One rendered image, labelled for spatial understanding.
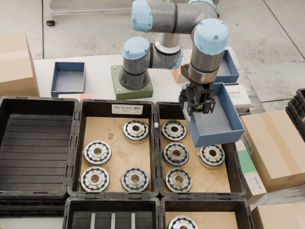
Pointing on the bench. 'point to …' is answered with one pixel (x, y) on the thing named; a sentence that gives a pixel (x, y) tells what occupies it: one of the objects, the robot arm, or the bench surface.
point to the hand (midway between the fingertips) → (189, 112)
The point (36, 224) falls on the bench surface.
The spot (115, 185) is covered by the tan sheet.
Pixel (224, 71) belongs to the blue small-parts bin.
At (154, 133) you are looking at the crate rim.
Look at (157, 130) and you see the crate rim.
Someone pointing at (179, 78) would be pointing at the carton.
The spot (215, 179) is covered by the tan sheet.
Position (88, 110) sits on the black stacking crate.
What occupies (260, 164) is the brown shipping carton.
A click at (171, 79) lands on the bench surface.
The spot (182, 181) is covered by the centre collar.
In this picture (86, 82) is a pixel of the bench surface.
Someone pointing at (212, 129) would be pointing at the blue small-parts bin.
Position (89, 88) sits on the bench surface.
